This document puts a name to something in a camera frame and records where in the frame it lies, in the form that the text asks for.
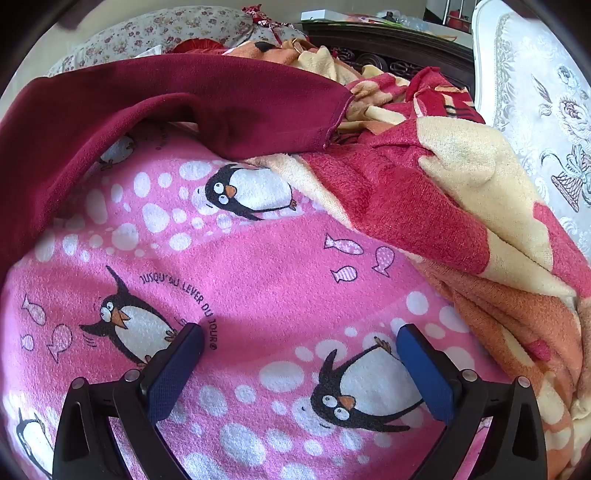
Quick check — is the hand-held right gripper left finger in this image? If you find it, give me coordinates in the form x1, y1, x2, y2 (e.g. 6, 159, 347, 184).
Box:
53, 323, 206, 480

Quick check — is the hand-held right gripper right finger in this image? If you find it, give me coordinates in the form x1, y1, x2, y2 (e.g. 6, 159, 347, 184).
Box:
396, 324, 548, 480

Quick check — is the maroon fleece sweater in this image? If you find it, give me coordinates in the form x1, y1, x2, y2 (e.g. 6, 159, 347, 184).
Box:
0, 58, 354, 287

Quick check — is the pink penguin print blanket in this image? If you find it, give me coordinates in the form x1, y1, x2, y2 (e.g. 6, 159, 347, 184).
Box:
0, 124, 513, 480

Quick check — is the red cream orange blanket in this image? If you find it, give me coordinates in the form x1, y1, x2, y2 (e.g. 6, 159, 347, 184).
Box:
222, 39, 591, 480

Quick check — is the white embroidered cover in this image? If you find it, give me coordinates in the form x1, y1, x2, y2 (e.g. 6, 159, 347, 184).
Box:
471, 0, 591, 259

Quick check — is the small red cushion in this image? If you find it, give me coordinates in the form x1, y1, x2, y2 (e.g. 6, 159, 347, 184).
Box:
173, 38, 225, 55

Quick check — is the dark carved wooden headboard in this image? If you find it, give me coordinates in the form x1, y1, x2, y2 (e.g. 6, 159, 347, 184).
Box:
302, 21, 476, 100

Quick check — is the floral pillow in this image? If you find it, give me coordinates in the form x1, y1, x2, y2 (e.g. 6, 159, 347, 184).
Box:
46, 7, 308, 79

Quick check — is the red container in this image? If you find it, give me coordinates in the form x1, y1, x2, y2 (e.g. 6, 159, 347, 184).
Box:
445, 8, 472, 34

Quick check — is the white box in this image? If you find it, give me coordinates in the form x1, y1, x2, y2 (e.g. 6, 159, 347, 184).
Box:
301, 9, 352, 23

